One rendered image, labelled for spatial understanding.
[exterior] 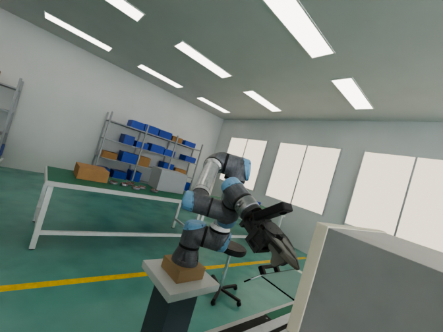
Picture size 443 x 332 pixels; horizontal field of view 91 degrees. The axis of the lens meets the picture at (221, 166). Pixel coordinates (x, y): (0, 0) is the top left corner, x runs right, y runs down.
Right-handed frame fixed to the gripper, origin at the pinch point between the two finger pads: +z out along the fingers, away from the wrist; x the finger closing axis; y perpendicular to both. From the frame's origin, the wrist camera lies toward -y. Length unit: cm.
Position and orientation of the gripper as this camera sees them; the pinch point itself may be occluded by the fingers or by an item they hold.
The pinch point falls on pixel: (296, 263)
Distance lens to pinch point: 63.8
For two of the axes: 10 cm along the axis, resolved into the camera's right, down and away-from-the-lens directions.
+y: -5.2, 7.9, 3.2
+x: -7.3, -2.2, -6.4
